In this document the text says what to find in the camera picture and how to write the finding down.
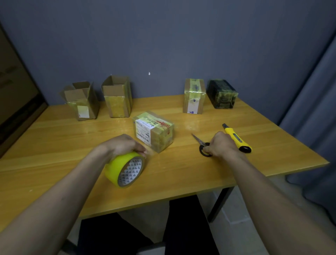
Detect person's right hand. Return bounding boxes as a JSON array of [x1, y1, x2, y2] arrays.
[[203, 131, 241, 159]]

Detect person's left hand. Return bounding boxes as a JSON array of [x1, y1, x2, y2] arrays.
[[101, 134, 146, 165]]

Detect black-handled scissors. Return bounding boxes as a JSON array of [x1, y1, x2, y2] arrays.
[[191, 133, 213, 157]]

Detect yellow tape roll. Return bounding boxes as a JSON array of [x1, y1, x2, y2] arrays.
[[104, 151, 145, 188]]

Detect person's right forearm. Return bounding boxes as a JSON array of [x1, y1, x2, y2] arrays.
[[220, 152, 336, 255]]

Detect person's left forearm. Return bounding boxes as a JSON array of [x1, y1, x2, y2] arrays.
[[0, 146, 112, 255]]

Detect taped box with white label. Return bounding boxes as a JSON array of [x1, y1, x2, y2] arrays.
[[132, 111, 175, 153]]

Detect yellow utility knife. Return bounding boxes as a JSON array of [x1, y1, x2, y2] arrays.
[[222, 123, 252, 154]]

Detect wooden table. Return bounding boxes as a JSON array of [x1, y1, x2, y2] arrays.
[[0, 94, 330, 233]]

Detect sealed cardboard box yellow tape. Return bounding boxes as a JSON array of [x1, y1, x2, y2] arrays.
[[183, 78, 206, 115]]

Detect open cardboard box yellow tape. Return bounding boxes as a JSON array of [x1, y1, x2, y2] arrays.
[[101, 75, 133, 118]]

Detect black wrapped parcel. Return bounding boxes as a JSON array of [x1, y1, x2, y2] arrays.
[[206, 79, 239, 109]]

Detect open cardboard box with label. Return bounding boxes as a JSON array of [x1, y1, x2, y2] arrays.
[[60, 81, 100, 121]]

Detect person's black trousers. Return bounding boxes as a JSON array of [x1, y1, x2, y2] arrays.
[[77, 194, 219, 255]]

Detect grey curtain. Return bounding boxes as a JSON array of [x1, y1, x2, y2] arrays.
[[279, 34, 336, 224]]

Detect dark framed board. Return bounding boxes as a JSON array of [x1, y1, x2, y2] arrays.
[[0, 25, 49, 158]]

